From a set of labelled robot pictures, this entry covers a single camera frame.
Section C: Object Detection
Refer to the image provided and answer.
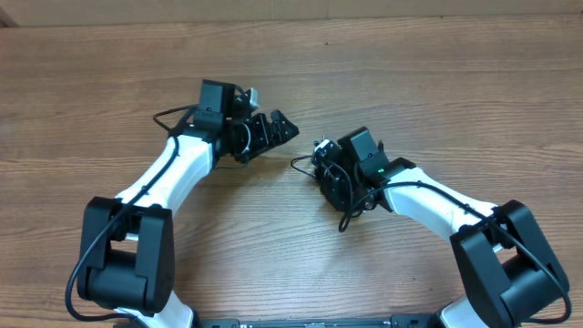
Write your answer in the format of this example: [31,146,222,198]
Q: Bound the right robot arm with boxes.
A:
[311,128,572,327]

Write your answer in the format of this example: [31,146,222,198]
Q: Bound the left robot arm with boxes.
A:
[65,79,299,327]

